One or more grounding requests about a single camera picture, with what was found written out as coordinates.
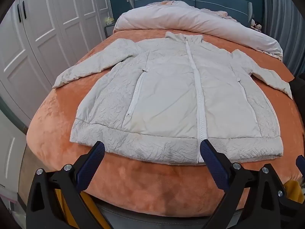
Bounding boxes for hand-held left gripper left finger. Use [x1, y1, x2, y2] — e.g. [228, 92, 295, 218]
[26, 141, 112, 229]

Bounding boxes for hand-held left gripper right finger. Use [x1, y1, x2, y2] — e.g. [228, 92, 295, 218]
[200, 139, 305, 229]

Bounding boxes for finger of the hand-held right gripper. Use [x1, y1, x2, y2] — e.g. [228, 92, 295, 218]
[295, 155, 305, 173]

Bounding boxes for white zip-up jacket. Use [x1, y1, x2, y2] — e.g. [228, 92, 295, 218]
[52, 31, 293, 165]

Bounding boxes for yellow cloth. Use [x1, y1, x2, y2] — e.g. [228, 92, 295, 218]
[54, 180, 303, 229]

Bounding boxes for orange plush bed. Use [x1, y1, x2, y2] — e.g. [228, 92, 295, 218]
[26, 26, 303, 229]

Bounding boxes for grey nightstand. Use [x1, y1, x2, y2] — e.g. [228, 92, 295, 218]
[104, 24, 117, 39]

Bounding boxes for white panelled wardrobe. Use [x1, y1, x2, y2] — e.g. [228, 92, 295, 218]
[0, 0, 115, 196]

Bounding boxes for small plush toys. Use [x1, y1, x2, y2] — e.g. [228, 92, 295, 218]
[250, 19, 263, 32]

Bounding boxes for pale pink duvet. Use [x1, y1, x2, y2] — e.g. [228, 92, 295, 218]
[113, 0, 284, 61]

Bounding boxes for grey-blue curtain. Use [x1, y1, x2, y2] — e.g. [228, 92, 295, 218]
[262, 0, 305, 77]

